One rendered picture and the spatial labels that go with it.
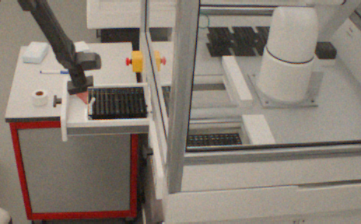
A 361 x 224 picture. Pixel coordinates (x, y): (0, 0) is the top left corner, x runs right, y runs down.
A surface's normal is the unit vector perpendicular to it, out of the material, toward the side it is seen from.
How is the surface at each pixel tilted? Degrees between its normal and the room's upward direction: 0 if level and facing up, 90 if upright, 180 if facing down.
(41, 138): 90
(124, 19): 90
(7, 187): 0
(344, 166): 90
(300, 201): 90
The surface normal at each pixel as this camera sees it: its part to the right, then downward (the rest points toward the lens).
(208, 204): 0.07, 0.61
